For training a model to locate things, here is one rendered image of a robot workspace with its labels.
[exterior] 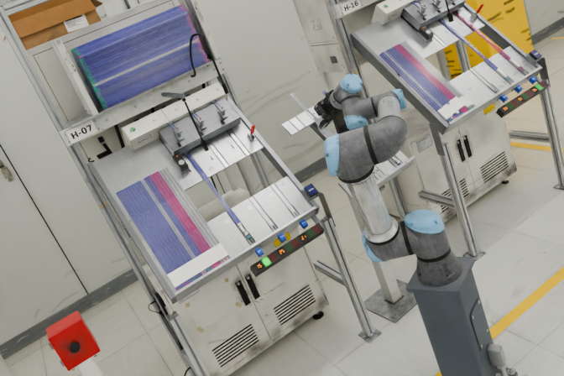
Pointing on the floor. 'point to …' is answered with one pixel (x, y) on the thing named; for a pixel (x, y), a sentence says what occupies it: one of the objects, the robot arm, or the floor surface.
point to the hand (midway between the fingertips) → (322, 127)
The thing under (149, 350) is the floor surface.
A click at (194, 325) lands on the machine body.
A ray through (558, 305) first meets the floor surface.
